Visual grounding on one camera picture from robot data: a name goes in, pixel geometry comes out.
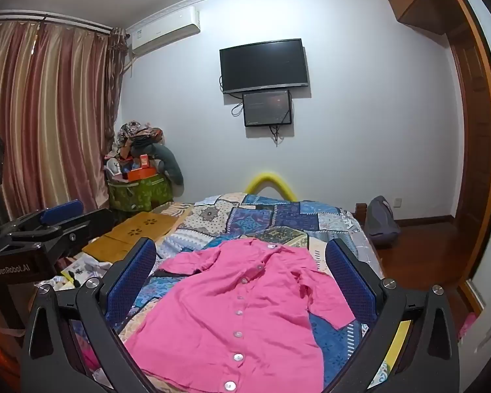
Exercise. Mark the brown patterned curtain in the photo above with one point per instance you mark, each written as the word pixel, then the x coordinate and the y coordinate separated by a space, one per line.
pixel 116 69

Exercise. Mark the yellow foam tube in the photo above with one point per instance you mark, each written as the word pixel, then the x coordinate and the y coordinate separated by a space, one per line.
pixel 270 174

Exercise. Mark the grey backpack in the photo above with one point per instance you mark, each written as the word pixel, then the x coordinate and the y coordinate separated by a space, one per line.
pixel 380 221

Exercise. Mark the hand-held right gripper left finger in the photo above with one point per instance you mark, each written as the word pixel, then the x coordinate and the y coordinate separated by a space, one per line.
pixel 133 272

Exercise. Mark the blue patchwork quilt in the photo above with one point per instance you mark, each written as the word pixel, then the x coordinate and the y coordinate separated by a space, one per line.
pixel 245 221

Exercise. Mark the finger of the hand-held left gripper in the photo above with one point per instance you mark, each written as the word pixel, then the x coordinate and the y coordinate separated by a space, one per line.
pixel 61 212
pixel 86 225

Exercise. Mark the white air conditioner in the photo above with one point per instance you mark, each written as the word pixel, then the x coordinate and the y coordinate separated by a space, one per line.
pixel 163 32

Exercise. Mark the curtain rail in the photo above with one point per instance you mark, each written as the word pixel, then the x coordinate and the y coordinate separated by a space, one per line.
pixel 49 20

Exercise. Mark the pile of mixed clothes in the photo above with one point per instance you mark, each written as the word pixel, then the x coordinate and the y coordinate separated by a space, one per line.
pixel 133 135

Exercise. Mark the orange box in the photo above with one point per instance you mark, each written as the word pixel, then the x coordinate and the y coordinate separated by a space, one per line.
pixel 141 172

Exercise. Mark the white wall socket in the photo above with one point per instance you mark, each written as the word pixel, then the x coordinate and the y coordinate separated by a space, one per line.
pixel 397 203

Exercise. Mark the green storage bag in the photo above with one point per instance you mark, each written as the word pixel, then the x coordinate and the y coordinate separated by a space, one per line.
pixel 141 194

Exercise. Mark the striped pink curtain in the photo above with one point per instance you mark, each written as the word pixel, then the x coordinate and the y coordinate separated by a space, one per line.
pixel 45 110

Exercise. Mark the brown cardboard box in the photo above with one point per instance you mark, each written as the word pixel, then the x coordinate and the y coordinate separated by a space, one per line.
pixel 143 225

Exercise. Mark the brown wooden door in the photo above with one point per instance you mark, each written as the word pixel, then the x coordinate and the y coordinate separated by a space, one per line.
pixel 474 131

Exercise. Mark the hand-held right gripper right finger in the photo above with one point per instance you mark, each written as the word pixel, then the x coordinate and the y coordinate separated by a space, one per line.
pixel 350 278

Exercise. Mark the pink knitted sweater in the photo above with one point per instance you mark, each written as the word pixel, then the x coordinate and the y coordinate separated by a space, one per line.
pixel 229 327

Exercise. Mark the black wall television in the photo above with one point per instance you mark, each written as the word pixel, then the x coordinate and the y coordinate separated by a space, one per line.
pixel 264 65

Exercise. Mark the small black wall monitor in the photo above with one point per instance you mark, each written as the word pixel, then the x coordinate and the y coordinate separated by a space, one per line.
pixel 267 107

